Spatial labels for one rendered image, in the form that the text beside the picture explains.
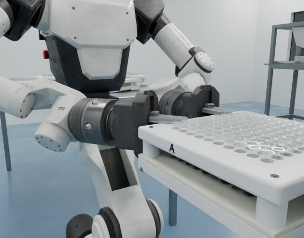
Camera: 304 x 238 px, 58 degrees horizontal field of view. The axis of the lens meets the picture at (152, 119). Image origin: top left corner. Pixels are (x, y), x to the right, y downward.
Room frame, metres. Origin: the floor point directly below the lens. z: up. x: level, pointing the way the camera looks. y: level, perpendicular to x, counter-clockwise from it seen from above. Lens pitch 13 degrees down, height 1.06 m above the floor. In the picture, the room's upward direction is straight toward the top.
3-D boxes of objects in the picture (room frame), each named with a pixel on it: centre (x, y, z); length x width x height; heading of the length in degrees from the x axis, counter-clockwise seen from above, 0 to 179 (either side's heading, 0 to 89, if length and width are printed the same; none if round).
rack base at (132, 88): (1.75, 0.25, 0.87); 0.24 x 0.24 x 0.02; 42
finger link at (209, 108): (0.52, -0.13, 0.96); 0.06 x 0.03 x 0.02; 25
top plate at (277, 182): (0.38, -0.15, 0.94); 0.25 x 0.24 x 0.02; 122
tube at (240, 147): (0.30, -0.10, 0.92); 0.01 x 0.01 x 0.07
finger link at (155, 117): (0.45, -0.03, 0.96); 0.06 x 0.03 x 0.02; 65
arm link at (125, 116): (0.49, 0.05, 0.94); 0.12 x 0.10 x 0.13; 65
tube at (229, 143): (0.32, -0.09, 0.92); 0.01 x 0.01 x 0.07
